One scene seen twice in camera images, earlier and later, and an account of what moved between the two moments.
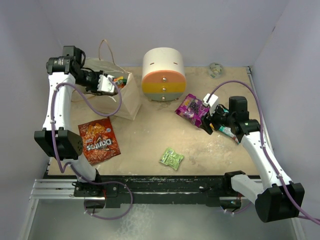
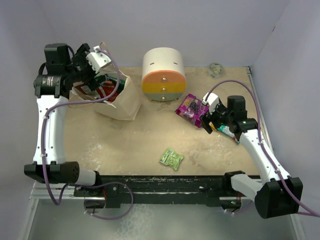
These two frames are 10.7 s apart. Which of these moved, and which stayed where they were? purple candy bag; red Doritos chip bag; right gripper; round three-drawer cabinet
Moved: red Doritos chip bag
Stayed: purple candy bag; round three-drawer cabinet; right gripper
